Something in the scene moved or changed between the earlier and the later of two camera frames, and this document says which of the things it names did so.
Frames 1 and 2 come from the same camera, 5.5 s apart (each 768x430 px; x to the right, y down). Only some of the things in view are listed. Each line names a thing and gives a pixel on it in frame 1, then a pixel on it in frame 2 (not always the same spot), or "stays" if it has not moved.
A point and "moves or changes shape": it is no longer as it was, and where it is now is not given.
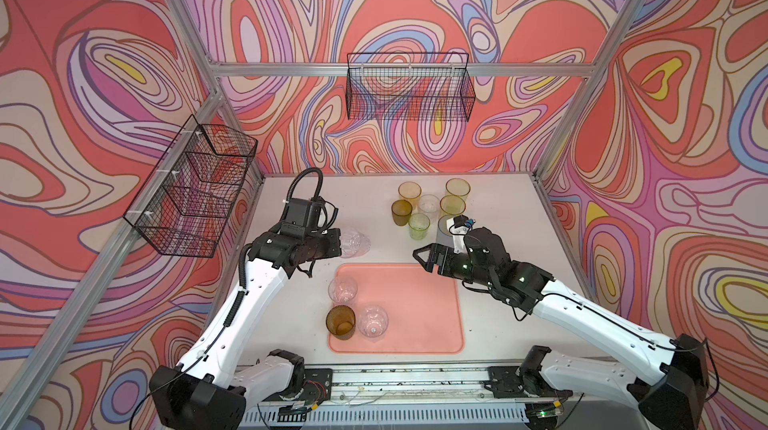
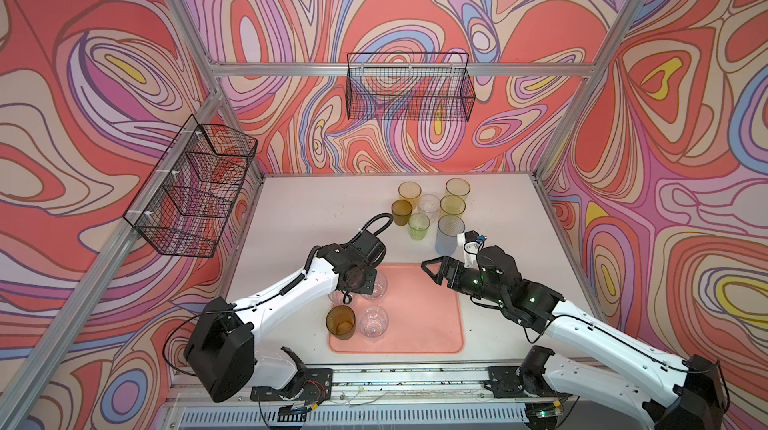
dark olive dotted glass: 341,321 stays
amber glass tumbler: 409,190 stays
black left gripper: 333,237 to 368,288
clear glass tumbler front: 372,323 stays
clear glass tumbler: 353,243 moves or changes shape
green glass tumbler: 418,224 stays
